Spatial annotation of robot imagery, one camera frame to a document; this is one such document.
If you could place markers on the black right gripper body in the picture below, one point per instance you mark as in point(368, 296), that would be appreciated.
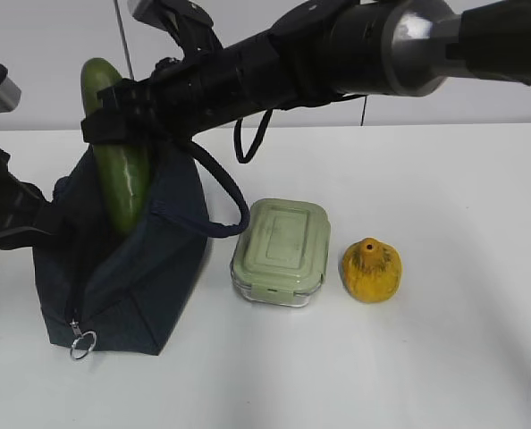
point(123, 111)

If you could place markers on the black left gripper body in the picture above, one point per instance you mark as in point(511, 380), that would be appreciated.
point(51, 225)

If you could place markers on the dark blue fabric lunch bag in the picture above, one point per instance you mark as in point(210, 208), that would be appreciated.
point(130, 291)

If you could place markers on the green cucumber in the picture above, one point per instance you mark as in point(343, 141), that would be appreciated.
point(123, 169)

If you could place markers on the green lidded glass food container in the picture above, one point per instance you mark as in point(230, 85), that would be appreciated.
point(281, 258)

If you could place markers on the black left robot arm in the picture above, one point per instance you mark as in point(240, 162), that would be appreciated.
point(27, 219)

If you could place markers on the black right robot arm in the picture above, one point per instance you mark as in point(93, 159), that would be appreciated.
point(318, 53)

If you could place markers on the yellow toy pumpkin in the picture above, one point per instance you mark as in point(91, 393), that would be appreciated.
point(371, 271)

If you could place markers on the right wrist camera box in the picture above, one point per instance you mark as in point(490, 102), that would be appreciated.
point(187, 23)

